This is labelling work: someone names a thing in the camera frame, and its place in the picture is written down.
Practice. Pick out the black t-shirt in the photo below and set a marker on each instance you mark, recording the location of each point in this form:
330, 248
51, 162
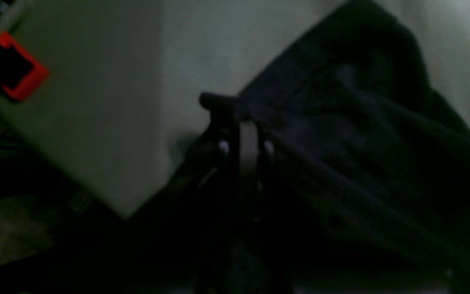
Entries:
353, 117

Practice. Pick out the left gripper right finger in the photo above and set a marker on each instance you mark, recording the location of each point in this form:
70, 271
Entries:
289, 235

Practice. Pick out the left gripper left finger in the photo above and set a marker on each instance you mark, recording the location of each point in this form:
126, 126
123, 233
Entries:
188, 219

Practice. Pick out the red black table clamp rear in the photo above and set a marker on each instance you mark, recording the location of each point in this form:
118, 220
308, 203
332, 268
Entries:
20, 73

